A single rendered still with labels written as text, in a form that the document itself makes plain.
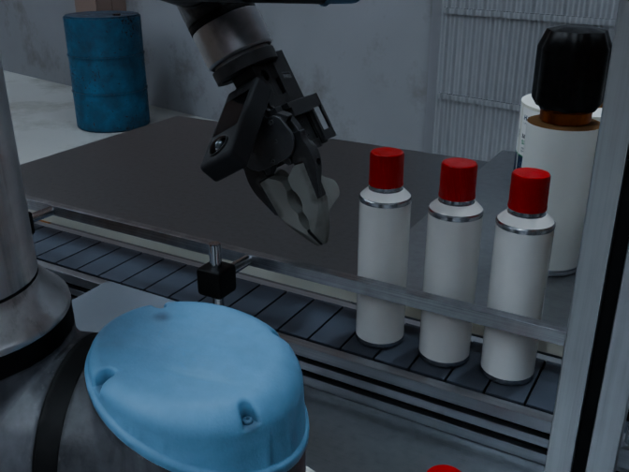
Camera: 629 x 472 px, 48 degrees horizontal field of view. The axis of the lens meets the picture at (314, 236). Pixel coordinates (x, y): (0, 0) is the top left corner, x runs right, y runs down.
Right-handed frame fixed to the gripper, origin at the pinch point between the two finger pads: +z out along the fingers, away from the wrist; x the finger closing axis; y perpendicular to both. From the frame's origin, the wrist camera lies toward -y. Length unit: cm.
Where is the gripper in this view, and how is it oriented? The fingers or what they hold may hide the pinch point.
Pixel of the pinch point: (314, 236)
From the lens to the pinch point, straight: 75.5
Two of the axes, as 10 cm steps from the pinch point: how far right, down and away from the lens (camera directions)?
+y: 5.0, -3.4, 8.0
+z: 4.3, 8.9, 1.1
